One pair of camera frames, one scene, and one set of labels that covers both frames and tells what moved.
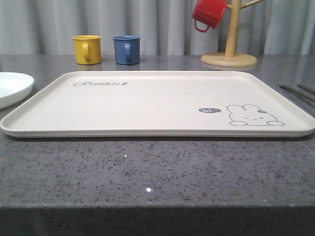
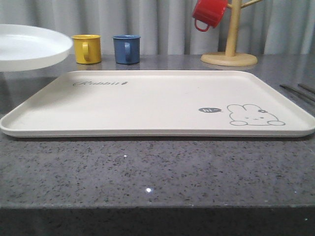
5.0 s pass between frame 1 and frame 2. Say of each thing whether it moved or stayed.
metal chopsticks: stayed
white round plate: moved
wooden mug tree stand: stayed
